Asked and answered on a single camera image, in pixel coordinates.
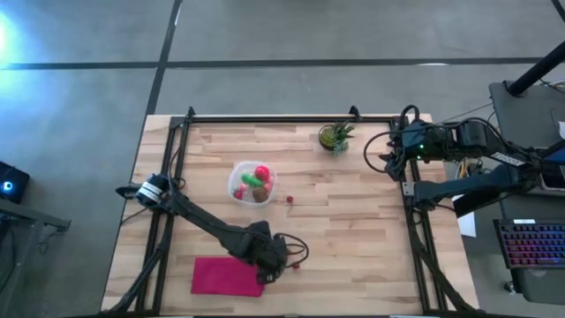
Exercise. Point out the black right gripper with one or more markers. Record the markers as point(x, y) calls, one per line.
point(410, 141)

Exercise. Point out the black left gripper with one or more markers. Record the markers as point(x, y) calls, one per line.
point(271, 256)

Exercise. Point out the twin red cherries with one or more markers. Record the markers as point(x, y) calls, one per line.
point(296, 265)

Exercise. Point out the single red cherry with stem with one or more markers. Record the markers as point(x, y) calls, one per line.
point(290, 199)

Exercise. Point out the brown toy kiwi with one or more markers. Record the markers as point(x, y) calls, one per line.
point(260, 194)

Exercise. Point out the pink toy peach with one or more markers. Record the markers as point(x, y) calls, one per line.
point(268, 186)

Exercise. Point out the red toy strawberry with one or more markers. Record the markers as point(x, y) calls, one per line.
point(238, 193)

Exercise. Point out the green toy cucumber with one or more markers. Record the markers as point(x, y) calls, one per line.
point(251, 179)

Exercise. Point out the red toy tomato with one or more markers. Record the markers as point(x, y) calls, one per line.
point(262, 172)

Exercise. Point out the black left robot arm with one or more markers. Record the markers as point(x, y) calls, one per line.
point(207, 223)

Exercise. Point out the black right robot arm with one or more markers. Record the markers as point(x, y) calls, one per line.
point(476, 185)

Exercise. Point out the clear plastic tupperware container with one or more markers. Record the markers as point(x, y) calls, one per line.
point(234, 179)

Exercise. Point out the red cloth napkin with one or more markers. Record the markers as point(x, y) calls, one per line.
point(227, 276)

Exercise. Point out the succulent plant in black pot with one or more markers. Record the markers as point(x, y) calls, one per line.
point(333, 137)

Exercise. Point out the white paper sheet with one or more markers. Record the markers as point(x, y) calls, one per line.
point(467, 225)

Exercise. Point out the gray desk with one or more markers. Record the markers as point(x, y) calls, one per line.
point(521, 119)

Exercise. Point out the backlit rainbow keyboard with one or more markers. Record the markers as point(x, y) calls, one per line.
point(534, 243)

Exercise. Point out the black pole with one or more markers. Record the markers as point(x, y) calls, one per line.
point(534, 73)

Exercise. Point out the gray metal stand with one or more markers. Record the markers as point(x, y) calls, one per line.
point(35, 219)

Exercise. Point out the black box with blue light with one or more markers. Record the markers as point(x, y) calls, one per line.
point(13, 181)

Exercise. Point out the black metal table frame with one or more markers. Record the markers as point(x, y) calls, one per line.
point(287, 118)

